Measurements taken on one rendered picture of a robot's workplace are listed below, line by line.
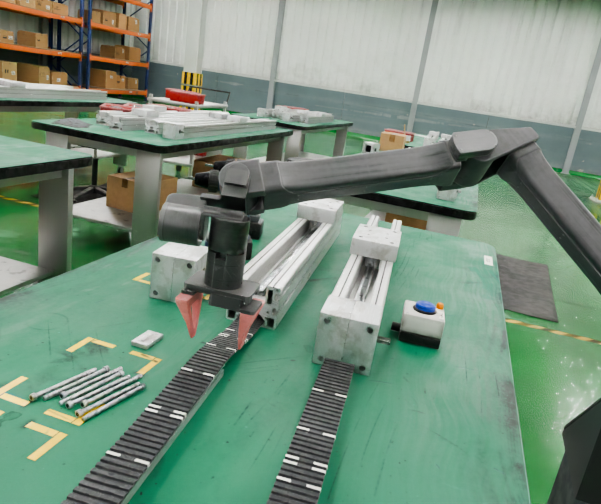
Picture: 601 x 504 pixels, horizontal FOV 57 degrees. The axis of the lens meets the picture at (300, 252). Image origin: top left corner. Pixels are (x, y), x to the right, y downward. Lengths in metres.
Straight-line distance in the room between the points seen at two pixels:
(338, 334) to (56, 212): 2.01
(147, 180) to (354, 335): 2.61
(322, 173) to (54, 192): 2.02
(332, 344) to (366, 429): 0.18
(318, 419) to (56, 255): 2.19
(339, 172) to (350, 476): 0.43
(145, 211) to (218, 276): 2.67
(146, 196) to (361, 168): 2.66
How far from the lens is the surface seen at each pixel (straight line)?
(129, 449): 0.69
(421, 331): 1.10
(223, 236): 0.78
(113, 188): 4.01
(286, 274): 1.10
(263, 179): 0.82
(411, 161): 0.88
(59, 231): 2.77
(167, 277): 1.11
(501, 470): 0.84
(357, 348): 0.94
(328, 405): 0.79
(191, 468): 0.71
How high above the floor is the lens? 1.23
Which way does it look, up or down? 17 degrees down
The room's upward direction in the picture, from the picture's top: 9 degrees clockwise
